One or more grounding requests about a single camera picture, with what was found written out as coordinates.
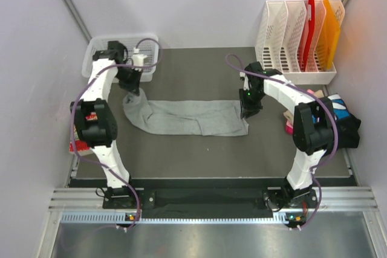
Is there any beige folded t-shirt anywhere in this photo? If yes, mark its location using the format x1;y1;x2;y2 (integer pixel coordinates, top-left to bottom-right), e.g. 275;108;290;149
284;89;324;123

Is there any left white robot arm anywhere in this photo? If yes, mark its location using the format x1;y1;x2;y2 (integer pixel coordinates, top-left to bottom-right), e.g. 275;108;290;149
70;40;145;209

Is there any black daisy print t-shirt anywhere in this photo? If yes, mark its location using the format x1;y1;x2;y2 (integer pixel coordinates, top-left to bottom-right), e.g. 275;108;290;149
328;94;361;149

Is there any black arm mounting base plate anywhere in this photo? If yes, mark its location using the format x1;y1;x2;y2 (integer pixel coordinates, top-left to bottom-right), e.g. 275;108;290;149
102;187;318;212

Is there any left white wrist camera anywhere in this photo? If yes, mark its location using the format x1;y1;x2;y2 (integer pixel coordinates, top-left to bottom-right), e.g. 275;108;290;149
131;47;148;71

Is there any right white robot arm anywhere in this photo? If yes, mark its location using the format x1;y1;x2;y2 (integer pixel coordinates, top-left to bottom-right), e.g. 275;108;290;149
239;62;338;211

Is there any red illustrated book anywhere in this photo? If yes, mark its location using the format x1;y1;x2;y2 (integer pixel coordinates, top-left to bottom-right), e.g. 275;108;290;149
69;127;93;156

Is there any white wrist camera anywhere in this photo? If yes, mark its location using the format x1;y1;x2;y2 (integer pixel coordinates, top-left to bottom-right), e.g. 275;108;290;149
131;47;148;71
239;72;250;91

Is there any white perforated plastic basket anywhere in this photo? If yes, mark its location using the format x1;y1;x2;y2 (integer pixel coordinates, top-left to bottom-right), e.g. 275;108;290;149
82;33;160;79

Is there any white file organizer rack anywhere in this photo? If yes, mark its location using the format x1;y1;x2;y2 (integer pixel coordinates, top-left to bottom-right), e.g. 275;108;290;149
255;0;336;85

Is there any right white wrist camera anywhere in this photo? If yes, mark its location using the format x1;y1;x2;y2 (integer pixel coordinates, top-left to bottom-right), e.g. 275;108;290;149
239;72;250;91

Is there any white slotted cable duct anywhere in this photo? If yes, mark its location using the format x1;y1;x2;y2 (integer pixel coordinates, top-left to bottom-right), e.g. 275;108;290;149
60;211;301;225

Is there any grey t-shirt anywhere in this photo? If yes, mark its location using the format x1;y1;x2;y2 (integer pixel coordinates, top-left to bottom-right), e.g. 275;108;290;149
123;90;249;137

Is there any red plastic folder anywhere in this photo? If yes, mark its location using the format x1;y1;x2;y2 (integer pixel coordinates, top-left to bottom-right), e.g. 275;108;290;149
303;0;316;71

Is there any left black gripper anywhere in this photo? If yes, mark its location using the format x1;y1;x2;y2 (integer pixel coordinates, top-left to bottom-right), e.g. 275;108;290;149
114;65;142;97

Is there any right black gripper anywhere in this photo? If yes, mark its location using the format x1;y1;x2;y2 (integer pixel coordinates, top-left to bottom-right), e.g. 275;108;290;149
238;88;265;119

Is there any orange plastic folder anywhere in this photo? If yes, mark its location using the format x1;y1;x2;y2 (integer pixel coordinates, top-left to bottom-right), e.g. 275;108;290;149
316;0;341;71

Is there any magenta folded t-shirt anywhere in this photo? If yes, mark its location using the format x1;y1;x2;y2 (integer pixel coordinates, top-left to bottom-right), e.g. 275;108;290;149
285;120;293;135

